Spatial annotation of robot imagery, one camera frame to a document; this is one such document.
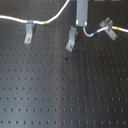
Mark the grey gripper block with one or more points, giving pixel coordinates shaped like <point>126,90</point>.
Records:
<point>82,13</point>

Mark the middle grey cable clip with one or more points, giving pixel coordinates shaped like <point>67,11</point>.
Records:
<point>73,34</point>

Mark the grey cable clip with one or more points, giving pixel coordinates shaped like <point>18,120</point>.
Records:
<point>73,34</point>
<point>108,23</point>
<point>29,32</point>

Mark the right grey cable clip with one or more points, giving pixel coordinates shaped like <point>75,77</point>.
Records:
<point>108,23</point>

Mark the left grey cable clip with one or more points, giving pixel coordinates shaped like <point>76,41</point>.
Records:
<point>29,32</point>

